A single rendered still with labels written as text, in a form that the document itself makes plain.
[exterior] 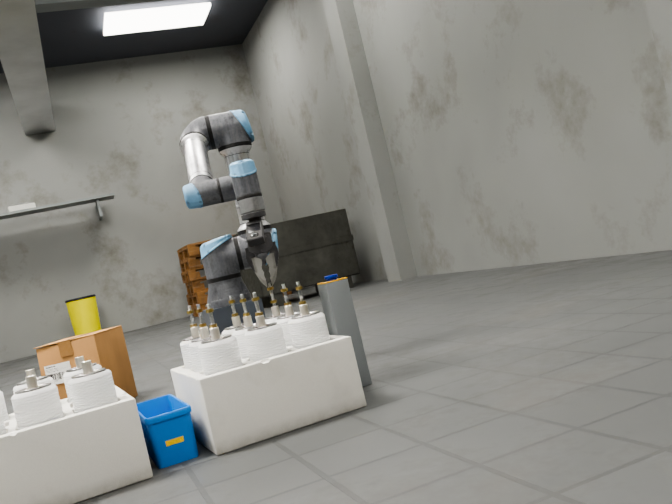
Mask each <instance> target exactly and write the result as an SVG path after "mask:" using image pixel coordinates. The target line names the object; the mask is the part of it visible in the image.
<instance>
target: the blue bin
mask: <svg viewBox="0 0 672 504"><path fill-rule="evenodd" d="M136 405H137V409H138V413H139V417H140V422H141V426H142V430H143V434H144V439H145V443H146V447H147V451H148V455H149V456H150V458H151V459H152V460H153V462H154V463H155V464H156V465H157V467H158V468H159V469H162V468H165V467H168V466H171V465H175V464H178V463H181V462H184V461H187V460H190V459H193V458H196V457H198V456H199V455H198V449H197V444H196V439H195V433H194V428H193V423H192V418H191V413H190V412H192V409H191V406H190V405H189V404H187V403H186V402H184V401H182V400H180V399H179V398H177V397H175V396H173V395H172V394H168V395H164V396H161V397H157V398H154V399H151V400H147V401H144V402H140V403H137V404H136Z"/></svg>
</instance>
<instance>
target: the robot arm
mask: <svg viewBox="0 0 672 504"><path fill-rule="evenodd" d="M254 140H255V138H254V134H253V131H252V128H251V125H250V123H249V120H248V118H247V115H246V114H245V112H244V111H243V110H234V111H231V110H230V111H228V112H223V113H218V114H213V115H208V116H203V117H199V118H197V119H195V120H193V121H192V122H191V123H190V124H189V125H188V126H187V127H186V128H185V129H184V131H183V133H182V135H181V137H180V150H181V152H182V154H183V155H184V156H185V162H186V168H187V174H188V180H189V184H188V185H185V186H183V194H184V198H185V202H186V205H187V207H188V208H189V209H195V208H202V207H205V206H209V205H214V204H218V203H223V202H228V201H233V200H235V204H236V208H237V213H238V217H239V221H240V227H239V229H238V231H237V232H238V237H234V238H232V235H231V234H228V235H225V236H221V237H218V238H216V239H213V240H211V241H208V242H206V243H204V244H202V245H201V247H200V252H201V260H202V262H203V266H204V270H205V275H206V279H207V283H208V298H207V304H209V303H210V305H211V308H213V309H216V308H220V307H225V306H229V305H231V304H229V302H228V301H230V300H229V296H231V295H232V297H233V300H235V303H234V304H237V303H240V299H241V298H240V294H243V295H244V298H246V300H247V301H248V300H251V299H252V297H251V294H250V292H249V290H248V288H247V287H246V285H245V283H244V282H243V280H242V277H241V273H240V271H241V270H245V269H250V268H252V270H253V271H254V272H255V274H256V275H257V277H258V278H259V280H260V281H261V282H262V283H263V284H264V285H265V286H266V287H268V283H267V279H266V278H265V276H264V271H263V270H262V266H263V265H267V264H268V265H269V273H270V282H271V286H273V284H274V282H275V280H276V275H277V267H278V259H279V251H278V240H277V232H276V229H275V228H272V229H271V225H270V223H268V222H267V221H266V220H265V218H264V216H266V212H265V211H264V210H265V209H266V208H265V204H264V200H263V196H262V192H261V188H260V184H259V179H258V175H257V168H256V167H255V163H254V161H253V160H251V159H250V154H249V151H250V150H251V148H252V144H251V142H253V141H254ZM214 149H218V151H219V154H220V155H221V156H223V157H224V158H225V162H226V166H227V170H228V174H229V176H225V177H220V178H216V179H213V175H212V170H211V166H210V161H209V156H208V151H209V150H214Z"/></svg>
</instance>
